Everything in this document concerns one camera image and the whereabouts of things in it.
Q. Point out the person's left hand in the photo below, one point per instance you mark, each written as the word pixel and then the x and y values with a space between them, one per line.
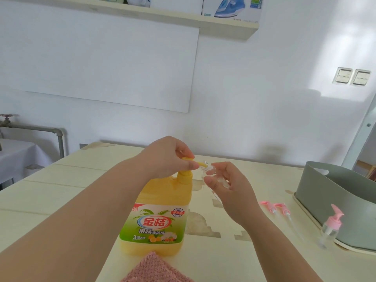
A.
pixel 164 157

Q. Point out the person's right hand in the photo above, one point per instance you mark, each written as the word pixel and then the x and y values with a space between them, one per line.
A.
pixel 238 199

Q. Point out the yellow detergent jug with pump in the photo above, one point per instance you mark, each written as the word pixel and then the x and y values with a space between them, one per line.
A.
pixel 158 196

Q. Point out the grey-green plastic basket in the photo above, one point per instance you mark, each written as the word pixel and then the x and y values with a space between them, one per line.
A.
pixel 332 202

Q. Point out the pink pump dispenser head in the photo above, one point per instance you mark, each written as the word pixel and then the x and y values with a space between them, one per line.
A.
pixel 333 221
pixel 280 206
pixel 265 204

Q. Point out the pink textured cloth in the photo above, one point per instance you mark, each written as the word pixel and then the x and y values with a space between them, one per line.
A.
pixel 155 270

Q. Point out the person's left forearm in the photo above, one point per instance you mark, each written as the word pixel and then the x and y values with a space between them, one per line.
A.
pixel 67 229

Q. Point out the person's right forearm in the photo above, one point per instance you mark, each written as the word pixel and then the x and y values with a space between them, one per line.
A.
pixel 279 255

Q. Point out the white iron packaging box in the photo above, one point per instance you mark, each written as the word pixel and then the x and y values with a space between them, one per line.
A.
pixel 232 8

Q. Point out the grey metal pipe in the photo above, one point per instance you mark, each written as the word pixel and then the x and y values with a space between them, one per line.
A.
pixel 35 128

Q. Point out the dark wooden chair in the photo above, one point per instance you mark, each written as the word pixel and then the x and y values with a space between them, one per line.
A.
pixel 373 173

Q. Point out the white tablecloth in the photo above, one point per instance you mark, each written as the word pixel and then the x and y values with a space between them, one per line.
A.
pixel 17 158

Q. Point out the white rounded shelf item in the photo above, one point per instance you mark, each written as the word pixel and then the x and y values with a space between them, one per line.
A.
pixel 138 0

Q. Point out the red pipe valve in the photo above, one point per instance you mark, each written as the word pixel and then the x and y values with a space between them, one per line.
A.
pixel 6 117

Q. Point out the white wall board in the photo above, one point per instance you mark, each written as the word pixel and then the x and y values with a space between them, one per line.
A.
pixel 102 61

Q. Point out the white door frame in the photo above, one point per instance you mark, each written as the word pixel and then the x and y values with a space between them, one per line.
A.
pixel 361 135

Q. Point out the white wall switch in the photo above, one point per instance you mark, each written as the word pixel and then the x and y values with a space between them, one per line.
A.
pixel 361 77
pixel 342 75

